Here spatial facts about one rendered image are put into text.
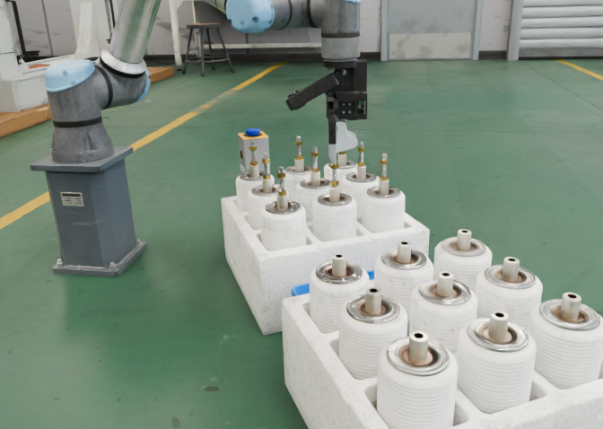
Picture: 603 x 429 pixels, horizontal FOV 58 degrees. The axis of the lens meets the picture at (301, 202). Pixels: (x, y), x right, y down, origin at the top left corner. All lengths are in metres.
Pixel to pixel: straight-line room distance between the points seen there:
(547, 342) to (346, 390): 0.27
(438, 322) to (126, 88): 1.02
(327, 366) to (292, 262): 0.37
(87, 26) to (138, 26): 3.29
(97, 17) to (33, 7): 2.71
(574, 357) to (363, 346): 0.27
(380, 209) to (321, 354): 0.47
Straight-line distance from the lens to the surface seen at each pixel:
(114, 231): 1.50
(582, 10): 6.27
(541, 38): 6.22
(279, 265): 1.12
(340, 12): 1.08
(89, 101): 1.45
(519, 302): 0.89
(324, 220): 1.17
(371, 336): 0.76
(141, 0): 1.42
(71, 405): 1.11
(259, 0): 1.01
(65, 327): 1.34
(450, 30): 6.12
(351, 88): 1.12
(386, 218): 1.21
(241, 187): 1.35
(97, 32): 4.77
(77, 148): 1.45
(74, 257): 1.56
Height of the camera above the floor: 0.67
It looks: 21 degrees down
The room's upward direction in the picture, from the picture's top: 2 degrees counter-clockwise
